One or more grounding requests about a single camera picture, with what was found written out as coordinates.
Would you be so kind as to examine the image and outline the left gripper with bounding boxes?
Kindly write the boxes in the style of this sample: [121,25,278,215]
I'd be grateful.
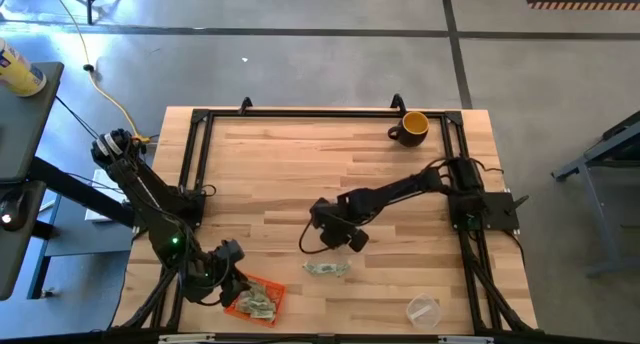
[199,238,251,308]

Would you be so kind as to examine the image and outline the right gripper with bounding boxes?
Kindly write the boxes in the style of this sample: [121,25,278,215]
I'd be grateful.
[309,197,371,254]

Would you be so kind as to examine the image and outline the orange slotted plastic basket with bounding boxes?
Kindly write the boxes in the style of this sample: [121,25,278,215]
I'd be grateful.
[223,274,287,329]

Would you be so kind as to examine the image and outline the crumpled green dollar bill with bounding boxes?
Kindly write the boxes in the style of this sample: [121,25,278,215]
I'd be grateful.
[302,261,351,279]

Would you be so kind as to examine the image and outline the clear plastic container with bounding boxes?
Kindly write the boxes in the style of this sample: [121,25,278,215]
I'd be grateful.
[405,292,443,330]

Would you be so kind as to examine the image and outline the black mug yellow inside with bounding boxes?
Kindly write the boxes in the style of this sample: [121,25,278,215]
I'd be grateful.
[387,110,431,148]

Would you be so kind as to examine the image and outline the white flat box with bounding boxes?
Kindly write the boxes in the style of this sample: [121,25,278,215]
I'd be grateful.
[83,168,139,223]

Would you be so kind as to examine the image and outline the black support beam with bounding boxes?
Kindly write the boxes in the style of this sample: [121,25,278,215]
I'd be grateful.
[27,156,139,230]

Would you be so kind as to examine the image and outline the blue metal stand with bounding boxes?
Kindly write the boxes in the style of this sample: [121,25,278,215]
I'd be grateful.
[27,193,134,301]

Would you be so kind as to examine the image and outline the dark grey panel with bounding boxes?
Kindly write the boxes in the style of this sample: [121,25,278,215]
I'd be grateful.
[0,180,47,301]

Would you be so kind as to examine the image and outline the black device with light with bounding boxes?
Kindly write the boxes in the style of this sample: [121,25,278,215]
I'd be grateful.
[0,188,27,233]

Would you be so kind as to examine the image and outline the blue-grey metal table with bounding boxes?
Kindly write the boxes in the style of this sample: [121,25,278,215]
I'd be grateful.
[551,109,640,279]

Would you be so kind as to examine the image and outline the dark grey desk top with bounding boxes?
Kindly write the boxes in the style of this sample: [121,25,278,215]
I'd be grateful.
[0,61,65,185]

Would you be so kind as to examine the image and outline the yellow wipes canister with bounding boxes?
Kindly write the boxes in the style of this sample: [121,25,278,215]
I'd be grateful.
[0,37,48,98]

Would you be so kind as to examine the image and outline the black tripod stand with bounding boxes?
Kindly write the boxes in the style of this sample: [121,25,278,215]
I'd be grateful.
[69,0,125,26]

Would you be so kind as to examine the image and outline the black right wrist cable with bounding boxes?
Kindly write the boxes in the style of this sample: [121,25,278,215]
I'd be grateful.
[298,217,324,255]

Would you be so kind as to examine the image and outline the white bracket strip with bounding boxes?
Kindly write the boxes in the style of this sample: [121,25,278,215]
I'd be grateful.
[158,333,216,344]
[438,335,495,344]

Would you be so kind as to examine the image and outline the black aluminium table frame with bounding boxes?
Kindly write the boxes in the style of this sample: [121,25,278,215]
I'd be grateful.
[107,92,540,344]

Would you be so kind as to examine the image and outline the yellow extension cable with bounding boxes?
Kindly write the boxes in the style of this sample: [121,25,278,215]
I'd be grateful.
[47,0,152,146]

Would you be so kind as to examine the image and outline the thin black floor cable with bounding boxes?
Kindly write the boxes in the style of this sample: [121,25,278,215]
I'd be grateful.
[53,94,101,140]

